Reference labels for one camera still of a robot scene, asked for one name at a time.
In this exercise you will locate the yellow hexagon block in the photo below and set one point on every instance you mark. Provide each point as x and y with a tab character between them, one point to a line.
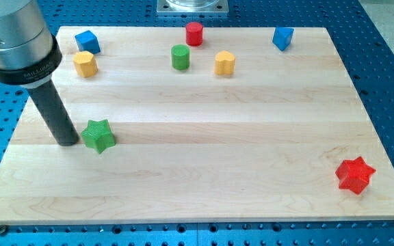
85	64

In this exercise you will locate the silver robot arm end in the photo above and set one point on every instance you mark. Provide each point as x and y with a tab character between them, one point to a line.
29	53

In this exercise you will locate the blue cube block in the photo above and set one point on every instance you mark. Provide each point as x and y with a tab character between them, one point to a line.
87	41

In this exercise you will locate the wooden board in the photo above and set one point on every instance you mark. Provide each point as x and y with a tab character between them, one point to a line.
262	144

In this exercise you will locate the yellow heart block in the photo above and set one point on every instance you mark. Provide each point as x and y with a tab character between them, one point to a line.
224	63

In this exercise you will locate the green cylinder block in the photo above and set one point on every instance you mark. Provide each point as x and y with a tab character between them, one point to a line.
180	57

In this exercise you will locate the red cylinder block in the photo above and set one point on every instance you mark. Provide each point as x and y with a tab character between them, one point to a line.
194	34

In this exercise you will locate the green star block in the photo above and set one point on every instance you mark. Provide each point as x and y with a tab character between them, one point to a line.
98	136

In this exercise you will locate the blue triangular prism block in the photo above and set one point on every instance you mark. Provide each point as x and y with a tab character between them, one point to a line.
282	37

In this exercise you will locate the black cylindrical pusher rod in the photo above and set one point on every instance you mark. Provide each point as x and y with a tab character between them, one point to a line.
50	106

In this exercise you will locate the red star block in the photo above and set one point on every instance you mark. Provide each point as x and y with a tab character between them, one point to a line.
354	175

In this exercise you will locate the left board clamp screw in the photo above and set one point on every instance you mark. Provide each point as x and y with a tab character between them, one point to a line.
3	229

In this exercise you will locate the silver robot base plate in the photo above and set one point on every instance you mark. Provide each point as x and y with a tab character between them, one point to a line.
192	6

